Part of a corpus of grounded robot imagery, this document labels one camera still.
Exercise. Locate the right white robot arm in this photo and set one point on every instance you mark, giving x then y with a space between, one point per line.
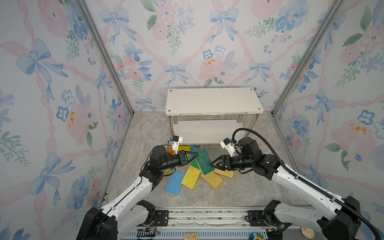
333 216

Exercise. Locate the round wooden disc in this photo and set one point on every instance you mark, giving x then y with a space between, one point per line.
308 233

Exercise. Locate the orange sponge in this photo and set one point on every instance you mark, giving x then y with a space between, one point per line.
170 150

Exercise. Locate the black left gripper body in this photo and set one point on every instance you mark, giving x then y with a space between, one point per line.
172 162

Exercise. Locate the white two-tier metal shelf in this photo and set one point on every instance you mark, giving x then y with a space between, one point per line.
206 116

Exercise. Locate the small yellow sponge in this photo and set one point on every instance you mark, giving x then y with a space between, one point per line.
184 148

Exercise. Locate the light green sponge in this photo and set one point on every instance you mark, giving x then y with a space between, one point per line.
195 164

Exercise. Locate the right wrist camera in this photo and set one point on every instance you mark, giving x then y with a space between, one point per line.
231 148

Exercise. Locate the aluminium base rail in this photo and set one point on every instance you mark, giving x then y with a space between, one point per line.
229 223

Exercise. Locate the dark green scouring sponge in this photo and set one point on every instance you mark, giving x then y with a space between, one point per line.
204 162

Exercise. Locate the bright yellow porous sponge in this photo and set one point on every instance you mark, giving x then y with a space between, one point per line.
191 177

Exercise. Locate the blue sponge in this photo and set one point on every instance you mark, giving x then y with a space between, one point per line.
192 149
175 183

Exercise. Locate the blue sponge back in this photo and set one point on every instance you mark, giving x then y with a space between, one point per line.
192 149

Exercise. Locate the blue sponge front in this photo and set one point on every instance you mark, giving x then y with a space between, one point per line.
175 183

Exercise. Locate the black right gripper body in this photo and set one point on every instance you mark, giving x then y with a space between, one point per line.
238 163

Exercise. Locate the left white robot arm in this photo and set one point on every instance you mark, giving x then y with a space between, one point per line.
117 218

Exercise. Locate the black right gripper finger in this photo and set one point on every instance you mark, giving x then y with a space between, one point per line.
219 166
221 160

